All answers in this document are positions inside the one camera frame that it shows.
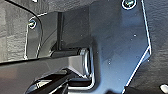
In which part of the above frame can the grey robot torso limb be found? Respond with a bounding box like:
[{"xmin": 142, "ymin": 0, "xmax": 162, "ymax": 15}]
[{"xmin": 0, "ymin": 47, "xmax": 92, "ymax": 94}]

